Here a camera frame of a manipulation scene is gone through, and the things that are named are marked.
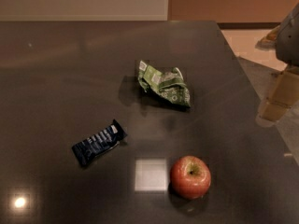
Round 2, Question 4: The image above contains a dark blue snack bar wrapper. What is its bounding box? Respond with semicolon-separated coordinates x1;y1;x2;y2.
72;119;127;167

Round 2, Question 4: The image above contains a green jalapeno chip bag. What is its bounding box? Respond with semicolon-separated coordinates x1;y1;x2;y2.
137;61;191;108

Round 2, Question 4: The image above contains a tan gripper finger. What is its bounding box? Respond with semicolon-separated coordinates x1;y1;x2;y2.
257;65;299;122

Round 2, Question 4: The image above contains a red apple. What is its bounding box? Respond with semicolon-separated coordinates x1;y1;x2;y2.
170;156;211;200

